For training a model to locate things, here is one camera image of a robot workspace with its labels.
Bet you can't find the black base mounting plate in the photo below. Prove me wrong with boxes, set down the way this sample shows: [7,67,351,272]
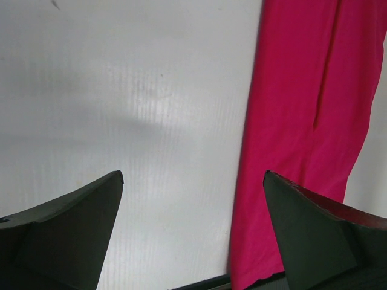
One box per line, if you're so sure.
[175,272,290,290]

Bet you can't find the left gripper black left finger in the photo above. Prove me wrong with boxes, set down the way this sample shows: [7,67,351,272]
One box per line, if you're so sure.
[1,170,123,289]

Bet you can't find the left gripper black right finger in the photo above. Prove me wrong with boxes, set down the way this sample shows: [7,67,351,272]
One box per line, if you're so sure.
[263,171,386,289]

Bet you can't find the pink t shirt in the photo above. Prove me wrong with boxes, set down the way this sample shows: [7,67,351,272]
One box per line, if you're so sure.
[229,1,386,289]

